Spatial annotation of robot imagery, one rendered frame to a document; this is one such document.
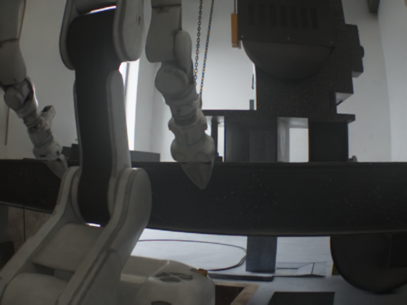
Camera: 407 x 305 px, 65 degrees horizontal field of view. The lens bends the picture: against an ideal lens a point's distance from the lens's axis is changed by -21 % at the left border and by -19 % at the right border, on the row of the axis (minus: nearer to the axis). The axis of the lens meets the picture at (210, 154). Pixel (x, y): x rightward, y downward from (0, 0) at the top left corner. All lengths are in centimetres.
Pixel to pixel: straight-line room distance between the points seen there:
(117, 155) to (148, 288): 33
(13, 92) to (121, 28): 33
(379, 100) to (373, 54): 54
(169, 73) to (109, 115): 23
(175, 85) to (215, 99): 357
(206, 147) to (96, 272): 40
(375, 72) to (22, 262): 396
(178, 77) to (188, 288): 47
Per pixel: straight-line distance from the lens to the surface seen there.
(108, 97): 90
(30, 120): 105
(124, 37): 88
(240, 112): 173
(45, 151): 110
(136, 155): 212
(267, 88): 175
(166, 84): 76
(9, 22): 98
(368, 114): 412
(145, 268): 115
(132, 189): 89
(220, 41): 450
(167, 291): 88
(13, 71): 96
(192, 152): 90
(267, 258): 236
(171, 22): 73
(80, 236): 87
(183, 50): 73
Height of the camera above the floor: 63
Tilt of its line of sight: 2 degrees up
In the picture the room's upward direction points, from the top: 1 degrees clockwise
